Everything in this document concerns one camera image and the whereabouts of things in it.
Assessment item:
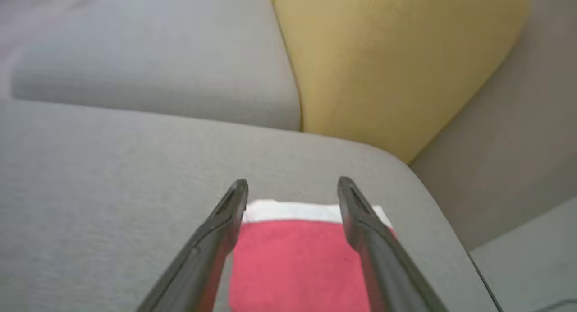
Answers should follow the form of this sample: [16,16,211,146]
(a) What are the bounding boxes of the grey sofa seat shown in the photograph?
[469,197,577,312]

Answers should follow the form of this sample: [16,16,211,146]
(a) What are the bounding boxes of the beige grey sofa backrest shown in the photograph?
[408,0,577,252]

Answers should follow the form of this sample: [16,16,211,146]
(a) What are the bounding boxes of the red shorts with white stripes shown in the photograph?
[228,199,397,312]

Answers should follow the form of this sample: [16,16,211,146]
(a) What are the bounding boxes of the yellow pillow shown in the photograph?
[267,0,532,165]

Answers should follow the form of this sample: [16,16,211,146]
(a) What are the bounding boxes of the large grey sofa seat cushion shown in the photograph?
[0,98,501,312]

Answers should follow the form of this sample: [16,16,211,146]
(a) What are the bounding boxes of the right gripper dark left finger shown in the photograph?
[135,179,249,312]

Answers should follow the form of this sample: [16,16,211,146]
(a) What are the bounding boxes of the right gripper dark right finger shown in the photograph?
[337,176,451,312]

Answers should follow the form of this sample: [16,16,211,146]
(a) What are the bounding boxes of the small grey sofa cushion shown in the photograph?
[10,0,302,132]

